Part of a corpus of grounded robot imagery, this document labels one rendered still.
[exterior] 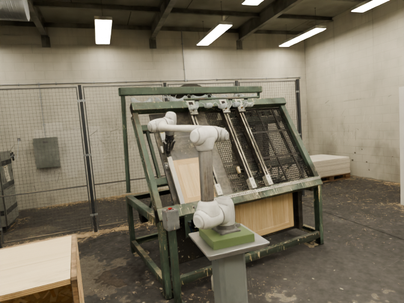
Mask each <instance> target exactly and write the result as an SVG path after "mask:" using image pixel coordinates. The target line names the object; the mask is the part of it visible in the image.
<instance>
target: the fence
mask: <svg viewBox="0 0 404 303"><path fill-rule="evenodd" d="M159 136H160V139H161V143H162V146H163V149H164V144H163V142H162V140H165V133H160V132H159ZM164 153H165V157H166V160H167V162H168V165H169V167H170V169H169V171H170V174H171V178H172V181H173V185H174V189H175V192H176V195H177V199H178V202H179V204H184V203H185V201H184V198H183V194H182V191H181V188H180V184H179V181H178V178H177V174H176V171H175V167H174V164H173V160H172V157H171V156H169V157H167V154H166V152H165V151H164Z"/></svg>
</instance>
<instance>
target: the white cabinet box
mask: <svg viewBox="0 0 404 303"><path fill-rule="evenodd" d="M399 126H400V203H401V205H404V87H399Z"/></svg>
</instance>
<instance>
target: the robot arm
mask: <svg viewBox="0 0 404 303"><path fill-rule="evenodd" d="M176 122H177V118H176V114H175V113H174V112H167V113H166V115H165V117H164V118H158V119H155V120H152V121H150V122H149V123H148V125H147V128H148V130H149V131H150V132H154V133H155V132H156V133H159V132H162V133H163V132H165V140H164V141H162V142H163V144H164V150H165V151H166V154H167V157H169V154H170V151H171V150H172V149H173V147H174V143H175V142H176V141H175V140H174V139H173V138H174V133H175V132H190V133H191V134H190V140H191V142H192V143H193V145H194V146H195V148H196V150H197V151H198V161H199V172H200V193H201V200H200V201H199V202H198V205H197V209H196V212H195V213H194V217H193V222H194V225H195V226H196V227H197V228H200V229H203V230H208V229H212V230H214V231H216V232H217V233H219V234H220V235H221V236H223V235H225V234H230V233H235V232H238V231H241V229H240V228H238V227H240V223H235V209H234V203H233V201H232V199H231V198H230V197H228V196H220V197H218V198H217V199H216V200H214V188H213V166H212V150H213V146H214V143H216V142H224V141H226V140H228V138H229V133H228V132H227V131H226V130H225V129H224V128H221V127H217V126H198V125H176ZM165 142H166V143H167V146H165ZM172 142H173V143H172ZM171 143H172V145H171ZM168 145H169V149H168Z"/></svg>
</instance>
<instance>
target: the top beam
mask: <svg viewBox="0 0 404 303"><path fill-rule="evenodd" d="M247 101H248V103H250V102H252V103H253V102H254V103H253V104H254V106H253V107H250V108H247V107H245V109H253V108H276V107H279V106H281V105H285V104H286V103H287V102H286V100H285V98H284V97H278V98H259V99H248V100H247ZM214 102H215V103H214ZM231 102H232V103H233V102H235V100H234V99H232V100H231ZM198 103H201V104H199V106H198V109H197V111H219V110H221V109H219V108H218V104H220V102H219V100H199V102H198ZM202 103H203V104H205V103H212V104H213V103H214V104H213V106H212V107H211V108H205V107H204V105H203V104H202ZM237 108H238V107H233V105H232V104H231V107H230V108H229V109H230V110H231V109H237ZM133 112H137V113H138V115H139V114H161V113H167V112H189V108H188V106H187V103H186V101H169V102H133V103H131V104H130V113H131V114H132V113H133Z"/></svg>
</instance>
